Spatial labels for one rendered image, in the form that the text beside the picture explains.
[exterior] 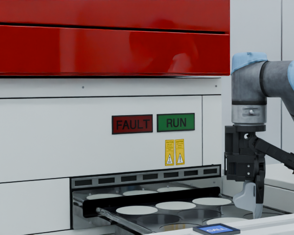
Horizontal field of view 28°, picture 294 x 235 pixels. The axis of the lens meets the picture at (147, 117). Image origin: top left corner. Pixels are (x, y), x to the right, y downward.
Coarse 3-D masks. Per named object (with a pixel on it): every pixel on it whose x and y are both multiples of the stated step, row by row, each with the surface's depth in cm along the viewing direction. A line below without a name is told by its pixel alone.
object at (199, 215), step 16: (112, 208) 143; (160, 208) 142; (192, 208) 142; (208, 208) 142; (224, 208) 142; (240, 208) 142; (144, 224) 126; (160, 224) 126; (176, 224) 126; (192, 224) 126
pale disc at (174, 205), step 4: (156, 204) 147; (160, 204) 147; (164, 204) 147; (168, 204) 147; (172, 204) 147; (176, 204) 147; (180, 204) 147; (184, 204) 147; (188, 204) 147; (192, 204) 147; (164, 208) 142; (168, 208) 142; (172, 208) 142; (176, 208) 142; (180, 208) 142; (184, 208) 142; (188, 208) 142
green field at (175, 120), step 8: (160, 120) 155; (168, 120) 156; (176, 120) 157; (184, 120) 158; (192, 120) 159; (160, 128) 155; (168, 128) 156; (176, 128) 157; (184, 128) 158; (192, 128) 159
